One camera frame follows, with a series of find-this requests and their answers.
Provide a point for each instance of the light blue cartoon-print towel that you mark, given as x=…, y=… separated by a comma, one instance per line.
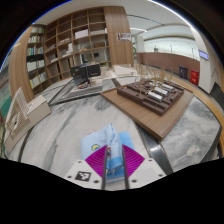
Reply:
x=113, y=143

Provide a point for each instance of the white wall poster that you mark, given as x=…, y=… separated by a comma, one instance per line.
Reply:
x=124, y=36

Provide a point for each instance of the white slatted architectural model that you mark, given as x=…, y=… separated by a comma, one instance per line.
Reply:
x=23, y=115

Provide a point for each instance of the red bin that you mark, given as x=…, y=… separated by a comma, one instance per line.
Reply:
x=195, y=77

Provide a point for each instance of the dark brown building model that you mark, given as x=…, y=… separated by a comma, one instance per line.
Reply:
x=150, y=95

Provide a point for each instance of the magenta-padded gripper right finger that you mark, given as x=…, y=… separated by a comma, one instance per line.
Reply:
x=146, y=169

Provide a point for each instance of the blue wall sign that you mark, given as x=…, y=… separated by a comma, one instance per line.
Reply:
x=204, y=55

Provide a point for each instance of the dark grey bin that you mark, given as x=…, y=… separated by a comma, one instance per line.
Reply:
x=183, y=72

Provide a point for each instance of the small white building model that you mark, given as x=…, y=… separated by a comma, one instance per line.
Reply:
x=123, y=70

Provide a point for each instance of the black box model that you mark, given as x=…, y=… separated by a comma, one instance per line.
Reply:
x=86, y=71

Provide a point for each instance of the grey model base plate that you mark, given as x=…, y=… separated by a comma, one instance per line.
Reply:
x=83, y=91

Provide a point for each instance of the wooden shelf unit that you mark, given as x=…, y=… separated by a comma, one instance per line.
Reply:
x=66, y=43

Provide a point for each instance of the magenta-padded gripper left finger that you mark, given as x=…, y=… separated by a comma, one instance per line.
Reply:
x=82, y=169

